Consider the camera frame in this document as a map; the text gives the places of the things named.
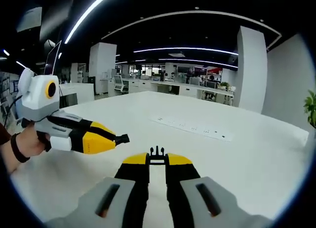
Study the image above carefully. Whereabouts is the dark wrist band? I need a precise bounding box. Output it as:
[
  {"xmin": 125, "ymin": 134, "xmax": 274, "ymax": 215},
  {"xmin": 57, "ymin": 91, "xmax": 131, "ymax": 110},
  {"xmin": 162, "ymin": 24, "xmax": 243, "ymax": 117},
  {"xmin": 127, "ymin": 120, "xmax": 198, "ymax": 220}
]
[{"xmin": 10, "ymin": 133, "xmax": 31, "ymax": 163}]

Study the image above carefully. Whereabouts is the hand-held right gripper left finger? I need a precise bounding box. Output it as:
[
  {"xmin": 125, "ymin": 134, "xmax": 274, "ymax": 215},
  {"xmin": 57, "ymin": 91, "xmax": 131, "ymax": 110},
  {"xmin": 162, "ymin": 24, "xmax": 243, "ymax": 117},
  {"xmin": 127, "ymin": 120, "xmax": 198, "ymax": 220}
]
[{"xmin": 45, "ymin": 152, "xmax": 151, "ymax": 228}]

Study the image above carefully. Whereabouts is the black buckle socket part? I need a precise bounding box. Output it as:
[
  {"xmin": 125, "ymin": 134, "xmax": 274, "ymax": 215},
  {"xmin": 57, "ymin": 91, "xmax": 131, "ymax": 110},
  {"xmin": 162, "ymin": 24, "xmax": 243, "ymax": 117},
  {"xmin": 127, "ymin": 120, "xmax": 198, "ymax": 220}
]
[{"xmin": 115, "ymin": 133, "xmax": 131, "ymax": 146}]

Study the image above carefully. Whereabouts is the thin computer monitor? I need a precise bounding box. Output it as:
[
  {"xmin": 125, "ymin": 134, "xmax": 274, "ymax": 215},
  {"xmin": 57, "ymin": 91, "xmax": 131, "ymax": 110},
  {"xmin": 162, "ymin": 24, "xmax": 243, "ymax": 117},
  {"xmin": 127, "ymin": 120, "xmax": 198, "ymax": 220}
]
[{"xmin": 43, "ymin": 39, "xmax": 63, "ymax": 77}]

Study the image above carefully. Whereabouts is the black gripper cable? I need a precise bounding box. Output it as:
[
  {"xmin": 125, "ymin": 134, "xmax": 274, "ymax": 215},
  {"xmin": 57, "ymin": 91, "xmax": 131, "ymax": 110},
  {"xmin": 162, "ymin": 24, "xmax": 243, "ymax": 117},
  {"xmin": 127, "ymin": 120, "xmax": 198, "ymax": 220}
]
[{"xmin": 4, "ymin": 94, "xmax": 23, "ymax": 121}]

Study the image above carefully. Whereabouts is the white office chair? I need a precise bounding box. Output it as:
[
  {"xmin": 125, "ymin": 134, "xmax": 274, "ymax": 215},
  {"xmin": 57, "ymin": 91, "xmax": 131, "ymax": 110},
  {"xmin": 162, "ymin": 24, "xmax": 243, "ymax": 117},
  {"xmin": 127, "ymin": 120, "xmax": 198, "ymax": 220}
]
[{"xmin": 112, "ymin": 75, "xmax": 129, "ymax": 95}]

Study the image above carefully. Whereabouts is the white flush power strip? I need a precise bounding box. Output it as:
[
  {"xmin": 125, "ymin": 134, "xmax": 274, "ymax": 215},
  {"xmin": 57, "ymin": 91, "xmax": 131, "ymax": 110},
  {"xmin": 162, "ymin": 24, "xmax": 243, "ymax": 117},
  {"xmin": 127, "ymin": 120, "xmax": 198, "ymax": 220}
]
[{"xmin": 149, "ymin": 115, "xmax": 235, "ymax": 143}]

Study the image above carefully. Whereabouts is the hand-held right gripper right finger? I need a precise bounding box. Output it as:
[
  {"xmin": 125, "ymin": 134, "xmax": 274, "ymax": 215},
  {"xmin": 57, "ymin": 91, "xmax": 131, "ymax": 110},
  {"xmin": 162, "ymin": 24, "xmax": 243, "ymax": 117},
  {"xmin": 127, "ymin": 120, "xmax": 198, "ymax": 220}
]
[{"xmin": 165, "ymin": 152, "xmax": 272, "ymax": 228}]

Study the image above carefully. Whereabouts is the long curved ceiling light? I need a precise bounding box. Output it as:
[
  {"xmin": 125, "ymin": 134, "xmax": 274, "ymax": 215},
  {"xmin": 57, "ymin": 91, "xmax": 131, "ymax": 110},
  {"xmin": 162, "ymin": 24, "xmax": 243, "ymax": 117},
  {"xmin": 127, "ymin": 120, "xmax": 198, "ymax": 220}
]
[{"xmin": 64, "ymin": 0, "xmax": 117, "ymax": 45}]

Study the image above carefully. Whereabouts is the black buckle pronged part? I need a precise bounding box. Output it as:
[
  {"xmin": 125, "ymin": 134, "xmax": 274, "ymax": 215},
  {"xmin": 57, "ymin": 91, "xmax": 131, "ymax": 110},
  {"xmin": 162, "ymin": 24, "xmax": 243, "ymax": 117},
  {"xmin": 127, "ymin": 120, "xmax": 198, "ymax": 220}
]
[{"xmin": 149, "ymin": 146, "xmax": 165, "ymax": 166}]

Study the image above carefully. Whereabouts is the green potted plant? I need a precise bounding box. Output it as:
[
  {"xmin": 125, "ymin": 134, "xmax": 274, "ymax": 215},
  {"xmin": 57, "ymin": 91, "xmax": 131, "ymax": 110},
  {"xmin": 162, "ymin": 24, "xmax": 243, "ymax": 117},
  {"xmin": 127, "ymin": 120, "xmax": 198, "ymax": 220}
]
[{"xmin": 303, "ymin": 89, "xmax": 316, "ymax": 129}]

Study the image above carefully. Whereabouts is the person's left hand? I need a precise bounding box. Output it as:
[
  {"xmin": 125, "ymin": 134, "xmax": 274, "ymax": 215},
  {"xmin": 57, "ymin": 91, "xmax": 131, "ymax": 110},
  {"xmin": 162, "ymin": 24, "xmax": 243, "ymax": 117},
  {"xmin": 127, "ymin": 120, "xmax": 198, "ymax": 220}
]
[{"xmin": 18, "ymin": 123, "xmax": 52, "ymax": 158}]

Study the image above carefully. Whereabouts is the row of white office desks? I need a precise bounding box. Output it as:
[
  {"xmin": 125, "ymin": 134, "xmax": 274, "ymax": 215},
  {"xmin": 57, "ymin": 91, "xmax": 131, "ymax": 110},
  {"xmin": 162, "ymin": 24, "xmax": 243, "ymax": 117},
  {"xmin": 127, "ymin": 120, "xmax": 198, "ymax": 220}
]
[{"xmin": 113, "ymin": 76, "xmax": 235, "ymax": 107}]

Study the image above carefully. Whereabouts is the white square column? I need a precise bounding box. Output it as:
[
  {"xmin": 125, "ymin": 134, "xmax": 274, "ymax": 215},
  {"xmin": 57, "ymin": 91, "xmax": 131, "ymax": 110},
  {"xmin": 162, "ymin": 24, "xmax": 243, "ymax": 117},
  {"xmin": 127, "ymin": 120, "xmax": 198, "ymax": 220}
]
[
  {"xmin": 237, "ymin": 25, "xmax": 269, "ymax": 114},
  {"xmin": 88, "ymin": 42, "xmax": 118, "ymax": 95}
]

